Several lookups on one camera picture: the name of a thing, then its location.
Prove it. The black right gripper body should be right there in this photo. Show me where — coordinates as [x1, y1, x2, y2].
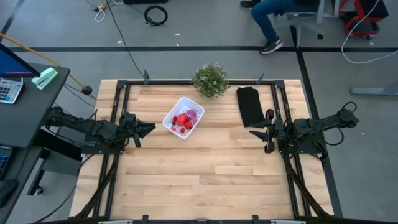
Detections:
[264, 108, 285, 154]

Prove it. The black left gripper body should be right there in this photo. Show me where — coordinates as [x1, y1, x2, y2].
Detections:
[119, 111, 144, 149]

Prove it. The white perforated plastic basket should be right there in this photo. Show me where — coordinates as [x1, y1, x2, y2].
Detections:
[162, 96, 206, 141]

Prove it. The black folded cloth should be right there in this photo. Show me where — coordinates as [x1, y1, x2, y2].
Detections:
[236, 86, 266, 128]

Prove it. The green potted plant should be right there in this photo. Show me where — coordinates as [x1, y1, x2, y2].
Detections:
[192, 62, 231, 100]

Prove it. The mint green stapler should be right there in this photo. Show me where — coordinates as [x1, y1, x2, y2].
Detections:
[30, 67, 59, 91]

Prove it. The black office desk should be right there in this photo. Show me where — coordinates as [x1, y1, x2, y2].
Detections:
[0, 63, 71, 149]

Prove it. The grey desk foot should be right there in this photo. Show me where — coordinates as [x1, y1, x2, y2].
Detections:
[349, 80, 398, 96]

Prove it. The person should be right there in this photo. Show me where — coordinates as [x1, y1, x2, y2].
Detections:
[239, 0, 321, 55]

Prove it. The white office chair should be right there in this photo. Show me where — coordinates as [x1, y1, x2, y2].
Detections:
[284, 0, 341, 48]

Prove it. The black floor box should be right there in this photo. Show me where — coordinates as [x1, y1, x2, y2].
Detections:
[123, 0, 169, 5]

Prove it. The grey desk calculator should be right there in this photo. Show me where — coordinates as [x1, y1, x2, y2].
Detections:
[0, 77, 25, 105]

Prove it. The red rolling cart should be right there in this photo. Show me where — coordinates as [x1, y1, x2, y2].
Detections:
[338, 0, 389, 40]

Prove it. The black backlit keyboard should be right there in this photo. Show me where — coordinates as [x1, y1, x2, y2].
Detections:
[0, 145, 14, 182]

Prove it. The monitor with blue screen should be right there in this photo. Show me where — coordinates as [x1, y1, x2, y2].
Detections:
[0, 42, 42, 78]

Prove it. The black metal rig frame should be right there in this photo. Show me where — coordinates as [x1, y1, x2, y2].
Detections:
[70, 72, 343, 224]

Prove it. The long black floor cable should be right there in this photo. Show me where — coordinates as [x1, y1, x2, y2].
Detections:
[104, 0, 147, 80]

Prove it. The white floor cable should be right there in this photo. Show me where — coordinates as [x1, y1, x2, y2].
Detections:
[341, 0, 398, 65]

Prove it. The coiled black cable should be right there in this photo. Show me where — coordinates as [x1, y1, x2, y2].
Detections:
[144, 4, 169, 27]

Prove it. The long yellow cord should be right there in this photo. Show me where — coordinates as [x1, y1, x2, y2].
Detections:
[0, 32, 98, 101]

